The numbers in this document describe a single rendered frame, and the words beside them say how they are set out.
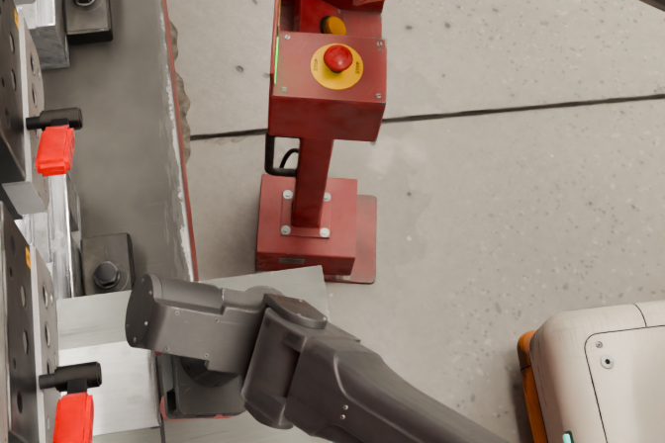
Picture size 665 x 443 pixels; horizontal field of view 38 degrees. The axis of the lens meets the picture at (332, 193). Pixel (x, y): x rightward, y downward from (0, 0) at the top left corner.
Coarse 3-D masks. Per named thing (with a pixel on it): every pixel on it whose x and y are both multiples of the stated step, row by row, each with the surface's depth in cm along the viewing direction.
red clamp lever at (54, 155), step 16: (48, 112) 74; (64, 112) 74; (80, 112) 75; (32, 128) 74; (48, 128) 71; (64, 128) 71; (80, 128) 75; (48, 144) 68; (64, 144) 69; (48, 160) 67; (64, 160) 67
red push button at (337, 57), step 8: (328, 48) 131; (336, 48) 131; (344, 48) 131; (328, 56) 131; (336, 56) 131; (344, 56) 131; (328, 64) 130; (336, 64) 130; (344, 64) 130; (336, 72) 133
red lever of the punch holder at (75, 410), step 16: (64, 368) 67; (80, 368) 67; (96, 368) 67; (48, 384) 66; (64, 384) 66; (80, 384) 66; (96, 384) 67; (64, 400) 64; (80, 400) 63; (64, 416) 62; (80, 416) 62; (64, 432) 61; (80, 432) 61
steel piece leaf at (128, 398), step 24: (72, 360) 93; (96, 360) 93; (120, 360) 93; (144, 360) 93; (120, 384) 92; (144, 384) 92; (96, 408) 91; (120, 408) 91; (144, 408) 92; (96, 432) 90
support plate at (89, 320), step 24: (240, 288) 97; (288, 288) 98; (312, 288) 98; (72, 312) 95; (96, 312) 95; (120, 312) 95; (72, 336) 94; (96, 336) 94; (120, 336) 94; (120, 432) 91; (144, 432) 91; (168, 432) 91; (192, 432) 91; (216, 432) 91; (240, 432) 92; (264, 432) 92; (288, 432) 92
